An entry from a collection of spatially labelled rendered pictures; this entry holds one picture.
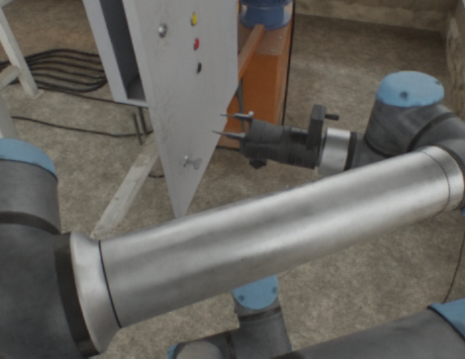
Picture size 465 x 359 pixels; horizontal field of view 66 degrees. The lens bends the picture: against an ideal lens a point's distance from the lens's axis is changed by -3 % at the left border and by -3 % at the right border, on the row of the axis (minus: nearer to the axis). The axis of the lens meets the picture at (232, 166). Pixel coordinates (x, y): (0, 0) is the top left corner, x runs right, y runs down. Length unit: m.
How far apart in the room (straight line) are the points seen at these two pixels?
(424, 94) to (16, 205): 0.53
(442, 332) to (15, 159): 0.40
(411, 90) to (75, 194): 1.72
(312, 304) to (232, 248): 1.23
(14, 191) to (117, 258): 0.13
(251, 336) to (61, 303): 0.48
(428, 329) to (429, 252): 1.62
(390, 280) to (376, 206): 1.28
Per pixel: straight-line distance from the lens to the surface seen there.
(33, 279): 0.34
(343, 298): 1.61
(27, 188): 0.42
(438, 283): 1.77
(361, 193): 0.42
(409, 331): 0.22
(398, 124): 0.59
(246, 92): 1.78
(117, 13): 1.36
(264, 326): 0.75
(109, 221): 1.54
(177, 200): 0.90
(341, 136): 0.68
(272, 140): 0.68
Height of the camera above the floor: 1.44
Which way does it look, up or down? 48 degrees down
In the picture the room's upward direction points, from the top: 2 degrees counter-clockwise
